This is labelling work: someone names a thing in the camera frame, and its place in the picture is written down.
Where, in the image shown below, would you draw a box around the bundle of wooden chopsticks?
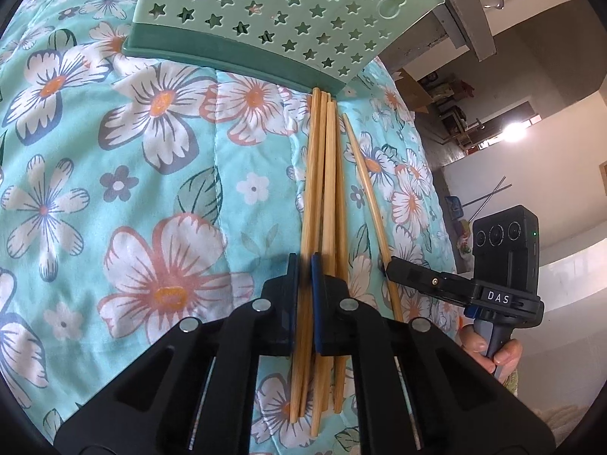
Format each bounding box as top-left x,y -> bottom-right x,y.
288,86 -> 349,439

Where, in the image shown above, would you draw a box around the green perforated utensil holder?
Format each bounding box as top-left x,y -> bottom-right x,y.
122,0 -> 447,96

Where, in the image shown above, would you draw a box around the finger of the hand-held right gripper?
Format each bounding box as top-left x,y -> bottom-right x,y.
382,256 -> 475,304

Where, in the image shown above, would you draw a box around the person's right hand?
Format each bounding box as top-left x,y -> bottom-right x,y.
458,327 -> 522,375

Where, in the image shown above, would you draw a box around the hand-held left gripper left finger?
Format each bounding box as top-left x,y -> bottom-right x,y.
54,252 -> 300,455

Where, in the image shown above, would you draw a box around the grey kitchen counter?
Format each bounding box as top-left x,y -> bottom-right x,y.
379,0 -> 496,74

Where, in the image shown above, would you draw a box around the cardboard box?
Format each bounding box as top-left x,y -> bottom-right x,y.
391,69 -> 434,115

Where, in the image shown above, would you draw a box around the slim wooden chopstick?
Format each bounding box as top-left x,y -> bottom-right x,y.
341,113 -> 405,324

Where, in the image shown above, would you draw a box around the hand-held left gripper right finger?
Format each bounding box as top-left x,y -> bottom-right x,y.
310,253 -> 555,455

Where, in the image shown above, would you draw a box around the floral turquoise blanket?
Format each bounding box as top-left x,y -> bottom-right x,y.
0,0 -> 468,455

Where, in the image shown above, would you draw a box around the thin metal rods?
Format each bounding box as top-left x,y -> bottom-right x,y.
462,177 -> 513,221

